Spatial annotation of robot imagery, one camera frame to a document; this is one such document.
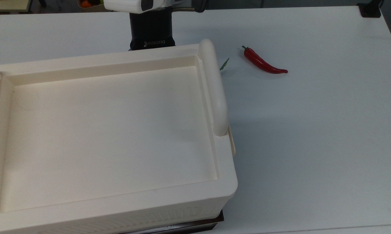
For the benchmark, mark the red chili pepper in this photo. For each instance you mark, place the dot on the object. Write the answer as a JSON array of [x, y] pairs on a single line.
[[260, 61]]

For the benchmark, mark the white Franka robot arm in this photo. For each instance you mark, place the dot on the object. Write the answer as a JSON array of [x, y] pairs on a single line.
[[123, 5]]

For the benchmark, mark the wooden side table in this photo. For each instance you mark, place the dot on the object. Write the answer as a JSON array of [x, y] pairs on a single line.
[[6, 5]]

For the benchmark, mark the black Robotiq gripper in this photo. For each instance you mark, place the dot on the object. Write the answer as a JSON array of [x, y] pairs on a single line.
[[152, 29]]

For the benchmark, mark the bin with toy fruit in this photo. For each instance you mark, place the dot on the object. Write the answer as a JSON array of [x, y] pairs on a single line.
[[89, 3]]

